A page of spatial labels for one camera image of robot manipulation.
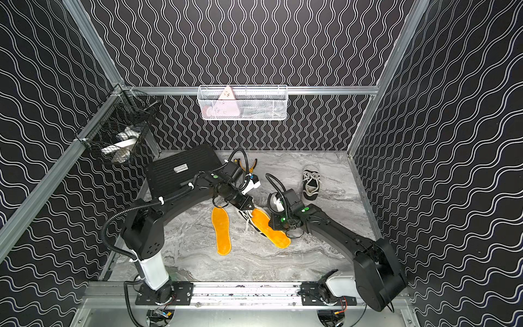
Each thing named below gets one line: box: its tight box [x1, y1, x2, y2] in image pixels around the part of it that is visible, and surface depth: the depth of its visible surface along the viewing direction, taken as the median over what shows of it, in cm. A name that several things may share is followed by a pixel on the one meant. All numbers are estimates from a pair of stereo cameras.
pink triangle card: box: [217, 85, 236, 101], surface depth 90 cm
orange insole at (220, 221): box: [211, 206, 233, 257], surface depth 92 cm
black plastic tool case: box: [145, 143, 224, 200], surface depth 105 cm
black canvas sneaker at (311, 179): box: [302, 164, 322, 201], surface depth 100 cm
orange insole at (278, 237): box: [251, 208, 291, 249], surface depth 83 cm
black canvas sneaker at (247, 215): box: [238, 209, 267, 238], surface depth 85 cm
